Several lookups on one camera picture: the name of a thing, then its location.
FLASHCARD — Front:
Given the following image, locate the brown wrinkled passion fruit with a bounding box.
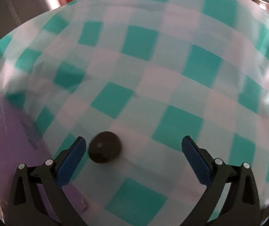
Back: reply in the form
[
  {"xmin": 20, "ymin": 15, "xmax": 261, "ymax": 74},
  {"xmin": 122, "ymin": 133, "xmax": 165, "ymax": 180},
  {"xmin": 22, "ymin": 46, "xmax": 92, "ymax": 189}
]
[{"xmin": 88, "ymin": 131, "xmax": 122, "ymax": 164}]

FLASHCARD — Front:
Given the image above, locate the teal white checkered tablecloth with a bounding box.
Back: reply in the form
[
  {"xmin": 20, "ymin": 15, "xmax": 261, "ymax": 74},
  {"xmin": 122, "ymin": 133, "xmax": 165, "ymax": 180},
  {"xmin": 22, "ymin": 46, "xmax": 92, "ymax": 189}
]
[{"xmin": 0, "ymin": 0, "xmax": 269, "ymax": 225}]

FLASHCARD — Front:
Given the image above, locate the purple storage box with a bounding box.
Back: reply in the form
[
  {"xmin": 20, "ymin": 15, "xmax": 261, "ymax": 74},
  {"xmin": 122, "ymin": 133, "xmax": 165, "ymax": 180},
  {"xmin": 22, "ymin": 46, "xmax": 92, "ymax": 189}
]
[{"xmin": 0, "ymin": 95, "xmax": 86, "ymax": 225}]

